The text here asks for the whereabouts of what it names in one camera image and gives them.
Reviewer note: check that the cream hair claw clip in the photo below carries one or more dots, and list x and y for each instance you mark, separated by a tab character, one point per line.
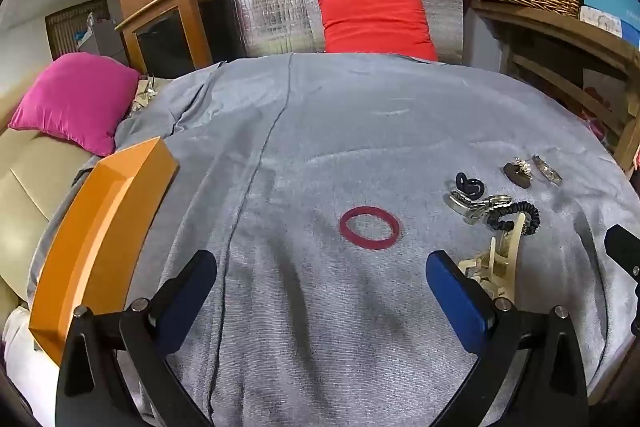
510	252

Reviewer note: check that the silver barrette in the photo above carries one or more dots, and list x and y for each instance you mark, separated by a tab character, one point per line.
547	171

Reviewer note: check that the gold pearl brooch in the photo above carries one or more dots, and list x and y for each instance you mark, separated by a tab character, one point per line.
524	167

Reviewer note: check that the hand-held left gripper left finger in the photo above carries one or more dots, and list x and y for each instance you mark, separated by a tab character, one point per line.
187	297

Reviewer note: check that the small red cushion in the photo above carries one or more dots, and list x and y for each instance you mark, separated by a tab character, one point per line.
375	24

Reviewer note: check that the dark brown hair accessory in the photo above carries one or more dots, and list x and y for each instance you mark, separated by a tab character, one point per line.
512	177

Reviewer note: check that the silver hair clip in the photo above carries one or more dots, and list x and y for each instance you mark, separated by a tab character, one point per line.
457	203

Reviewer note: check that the patterned cloth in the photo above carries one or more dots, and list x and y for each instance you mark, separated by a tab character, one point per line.
142	94

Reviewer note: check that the red bangle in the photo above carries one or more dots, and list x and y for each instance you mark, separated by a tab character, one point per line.
370	210

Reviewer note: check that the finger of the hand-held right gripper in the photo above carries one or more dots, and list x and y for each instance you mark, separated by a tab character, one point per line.
625	252

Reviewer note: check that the pink cushion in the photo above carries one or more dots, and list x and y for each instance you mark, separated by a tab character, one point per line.
70	102

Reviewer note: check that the blue cardboard box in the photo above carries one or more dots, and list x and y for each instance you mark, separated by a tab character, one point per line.
605	2

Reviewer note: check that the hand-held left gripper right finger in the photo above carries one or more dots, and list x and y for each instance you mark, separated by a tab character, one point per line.
457	302

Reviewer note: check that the white pillow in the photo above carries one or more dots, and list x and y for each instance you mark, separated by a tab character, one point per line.
20	352

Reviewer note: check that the wooden shelf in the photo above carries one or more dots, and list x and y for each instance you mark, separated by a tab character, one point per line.
550	27

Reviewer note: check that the orange box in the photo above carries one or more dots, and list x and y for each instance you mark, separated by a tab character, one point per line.
100	227

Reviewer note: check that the beige sofa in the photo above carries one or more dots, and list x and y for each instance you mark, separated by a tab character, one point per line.
35	187

